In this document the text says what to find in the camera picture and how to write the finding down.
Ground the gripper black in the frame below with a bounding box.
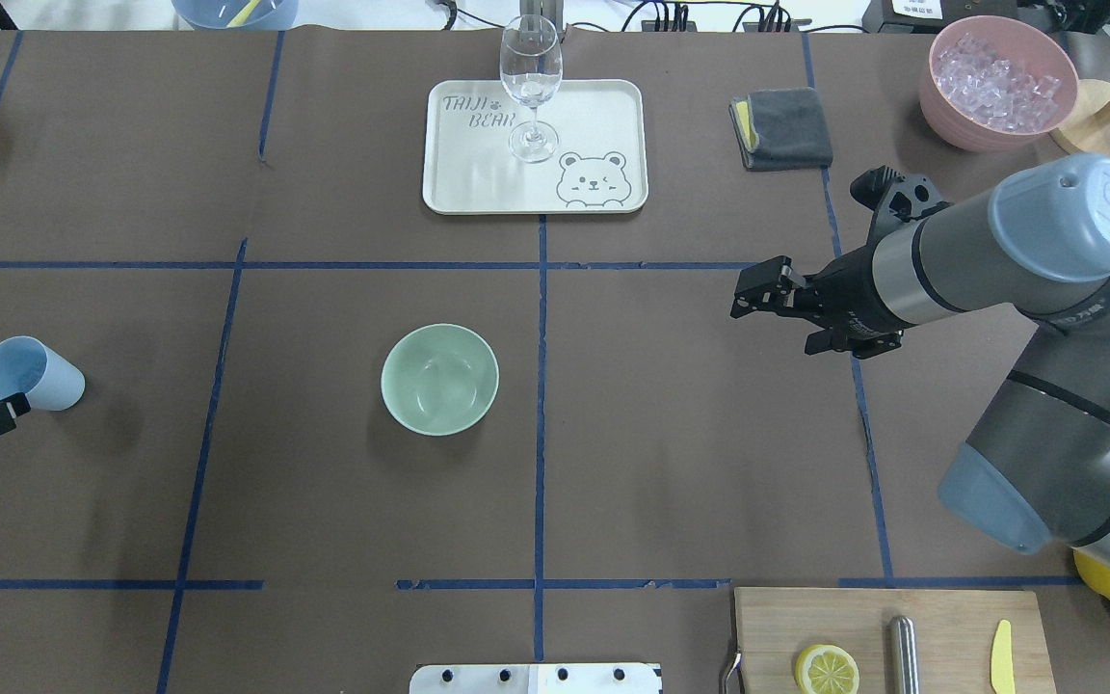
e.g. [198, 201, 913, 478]
[730, 165, 951, 360]

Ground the light blue plastic cup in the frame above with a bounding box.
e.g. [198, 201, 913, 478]
[0, 335, 87, 412]

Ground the green ceramic bowl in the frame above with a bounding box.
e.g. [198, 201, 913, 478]
[380, 322, 500, 437]

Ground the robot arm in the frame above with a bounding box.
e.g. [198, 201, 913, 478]
[730, 153, 1110, 569]

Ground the pink bowl with ice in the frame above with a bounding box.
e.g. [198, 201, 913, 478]
[919, 14, 1079, 152]

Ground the blue bowl with fork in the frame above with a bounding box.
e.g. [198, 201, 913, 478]
[171, 1, 302, 31]

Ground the cream bear tray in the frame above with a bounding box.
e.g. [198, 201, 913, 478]
[422, 79, 650, 215]

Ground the wooden cutting board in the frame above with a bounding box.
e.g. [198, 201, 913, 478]
[734, 587, 1057, 693]

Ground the metal muddler rod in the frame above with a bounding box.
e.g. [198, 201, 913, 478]
[889, 615, 921, 694]

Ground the lemon half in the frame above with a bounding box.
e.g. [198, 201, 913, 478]
[793, 643, 860, 694]

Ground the clear wine glass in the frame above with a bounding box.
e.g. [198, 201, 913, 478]
[500, 13, 564, 164]

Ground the yellow lemon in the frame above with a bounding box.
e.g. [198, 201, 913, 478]
[1073, 549, 1110, 601]

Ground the yellow plastic knife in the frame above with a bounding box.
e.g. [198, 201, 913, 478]
[990, 618, 1017, 694]

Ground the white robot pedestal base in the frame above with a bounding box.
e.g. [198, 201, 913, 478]
[408, 662, 664, 693]

